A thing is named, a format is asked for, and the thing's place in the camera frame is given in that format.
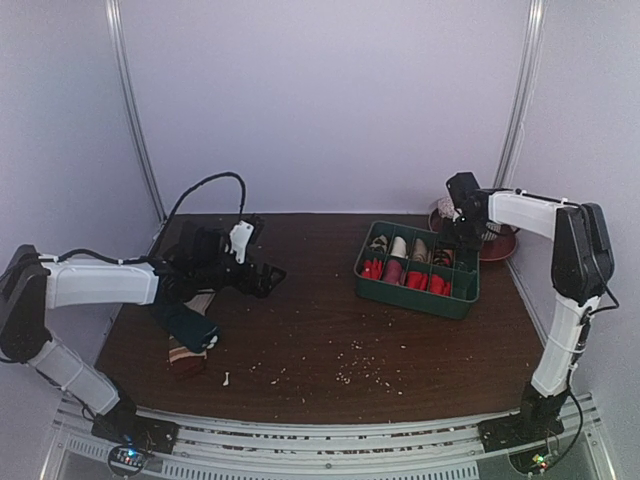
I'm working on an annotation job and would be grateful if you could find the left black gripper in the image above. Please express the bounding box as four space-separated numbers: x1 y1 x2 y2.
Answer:
193 246 285 298

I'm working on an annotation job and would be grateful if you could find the red and beige sock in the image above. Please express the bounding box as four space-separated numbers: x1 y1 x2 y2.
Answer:
428 273 451 297

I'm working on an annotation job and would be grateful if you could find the green divided organizer tray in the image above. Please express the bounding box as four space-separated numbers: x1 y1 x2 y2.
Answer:
354 221 480 320

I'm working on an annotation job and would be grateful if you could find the black argyle sock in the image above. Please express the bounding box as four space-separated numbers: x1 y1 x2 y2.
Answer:
432 248 455 268

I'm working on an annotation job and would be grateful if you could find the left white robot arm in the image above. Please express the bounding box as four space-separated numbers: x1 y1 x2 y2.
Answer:
1 219 286 444

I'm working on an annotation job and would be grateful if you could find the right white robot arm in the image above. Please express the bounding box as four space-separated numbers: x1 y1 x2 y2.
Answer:
441 172 619 398

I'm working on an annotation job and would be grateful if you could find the grey striped cup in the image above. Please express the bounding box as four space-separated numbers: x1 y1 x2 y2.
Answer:
482 222 502 242

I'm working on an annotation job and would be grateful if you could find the pink patterned bowl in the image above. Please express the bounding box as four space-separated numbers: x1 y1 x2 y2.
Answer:
437 196 458 220

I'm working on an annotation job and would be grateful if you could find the red round plate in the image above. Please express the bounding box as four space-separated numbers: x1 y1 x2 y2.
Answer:
428 209 517 262

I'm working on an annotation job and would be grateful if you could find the tan rolled sock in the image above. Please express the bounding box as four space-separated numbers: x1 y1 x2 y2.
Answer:
410 238 430 263

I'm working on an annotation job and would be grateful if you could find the red rolled sock in tray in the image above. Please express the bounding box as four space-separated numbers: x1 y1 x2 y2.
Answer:
405 271 429 291

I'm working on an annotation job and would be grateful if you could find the cream rolled sock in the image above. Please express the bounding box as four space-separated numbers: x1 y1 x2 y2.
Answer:
389 236 407 258

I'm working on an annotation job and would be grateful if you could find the maroon rolled sock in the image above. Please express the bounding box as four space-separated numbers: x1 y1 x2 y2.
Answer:
381 259 404 285

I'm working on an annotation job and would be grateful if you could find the black beige patterned rolled sock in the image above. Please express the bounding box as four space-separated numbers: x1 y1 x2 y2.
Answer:
367 234 389 253

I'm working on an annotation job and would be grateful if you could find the dark teal sock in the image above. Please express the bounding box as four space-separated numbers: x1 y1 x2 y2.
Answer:
149 295 220 354

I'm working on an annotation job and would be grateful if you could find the red zigzag rolled sock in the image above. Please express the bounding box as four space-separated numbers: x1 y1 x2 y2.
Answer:
360 258 384 281

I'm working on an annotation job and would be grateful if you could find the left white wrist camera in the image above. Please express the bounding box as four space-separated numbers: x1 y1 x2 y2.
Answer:
227 220 254 264

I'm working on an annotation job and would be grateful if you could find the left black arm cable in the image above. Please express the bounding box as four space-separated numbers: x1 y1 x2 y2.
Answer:
54 171 249 266

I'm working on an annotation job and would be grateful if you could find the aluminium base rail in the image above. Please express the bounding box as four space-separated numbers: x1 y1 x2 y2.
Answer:
42 394 616 480

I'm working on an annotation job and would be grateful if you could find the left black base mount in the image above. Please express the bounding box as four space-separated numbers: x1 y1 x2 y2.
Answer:
91 415 179 479

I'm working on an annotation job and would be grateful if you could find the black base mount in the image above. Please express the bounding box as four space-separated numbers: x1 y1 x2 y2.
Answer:
91 415 179 479
478 385 568 475

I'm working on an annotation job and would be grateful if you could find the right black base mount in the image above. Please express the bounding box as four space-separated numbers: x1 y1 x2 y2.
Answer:
478 385 568 475

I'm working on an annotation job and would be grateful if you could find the right aluminium frame post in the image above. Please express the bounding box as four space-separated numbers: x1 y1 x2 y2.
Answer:
493 0 546 187

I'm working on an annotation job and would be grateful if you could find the aluminium frame post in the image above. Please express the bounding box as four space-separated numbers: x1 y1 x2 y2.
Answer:
493 0 546 187
105 0 166 223

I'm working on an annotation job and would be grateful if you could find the left aluminium frame post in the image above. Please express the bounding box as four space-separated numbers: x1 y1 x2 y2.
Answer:
105 0 166 223

